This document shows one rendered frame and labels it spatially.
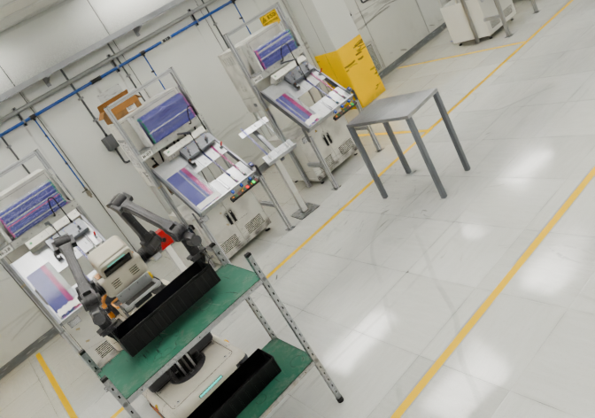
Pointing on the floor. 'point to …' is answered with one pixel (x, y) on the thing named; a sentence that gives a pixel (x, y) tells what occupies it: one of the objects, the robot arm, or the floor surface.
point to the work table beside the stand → (390, 108)
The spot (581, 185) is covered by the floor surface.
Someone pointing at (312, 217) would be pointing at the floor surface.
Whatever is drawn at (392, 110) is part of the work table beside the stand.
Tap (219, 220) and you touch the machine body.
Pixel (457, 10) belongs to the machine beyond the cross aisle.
